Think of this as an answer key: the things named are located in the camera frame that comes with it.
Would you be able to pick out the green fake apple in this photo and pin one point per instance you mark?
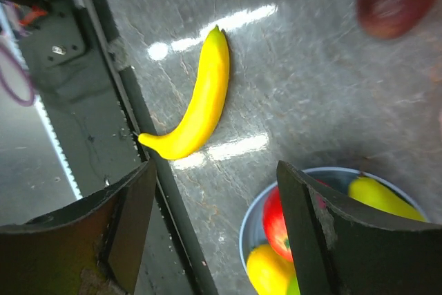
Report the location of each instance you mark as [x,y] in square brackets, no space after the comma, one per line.
[293,288]

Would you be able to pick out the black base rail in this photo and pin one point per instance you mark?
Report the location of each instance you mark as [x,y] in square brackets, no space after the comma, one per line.
[93,108]

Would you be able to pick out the blue plate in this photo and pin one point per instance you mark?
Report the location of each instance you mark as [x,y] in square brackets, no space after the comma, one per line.
[252,233]

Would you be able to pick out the green fake pear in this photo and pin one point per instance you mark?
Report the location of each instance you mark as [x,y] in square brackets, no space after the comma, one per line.
[372,193]

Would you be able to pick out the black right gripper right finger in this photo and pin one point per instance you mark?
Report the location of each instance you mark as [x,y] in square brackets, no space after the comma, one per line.
[341,246]

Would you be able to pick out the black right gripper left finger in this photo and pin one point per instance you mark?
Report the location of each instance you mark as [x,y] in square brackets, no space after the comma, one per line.
[92,246]

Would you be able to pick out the white slotted cable duct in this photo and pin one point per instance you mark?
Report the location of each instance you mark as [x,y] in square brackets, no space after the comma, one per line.
[12,45]

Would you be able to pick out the red fake apple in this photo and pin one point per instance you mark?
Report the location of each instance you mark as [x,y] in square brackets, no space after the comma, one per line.
[273,222]

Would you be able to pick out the yellow fake mango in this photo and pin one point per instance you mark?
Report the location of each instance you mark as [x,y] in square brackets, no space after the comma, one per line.
[268,272]

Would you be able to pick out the yellow fake banana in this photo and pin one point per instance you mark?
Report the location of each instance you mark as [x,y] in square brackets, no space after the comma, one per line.
[205,108]

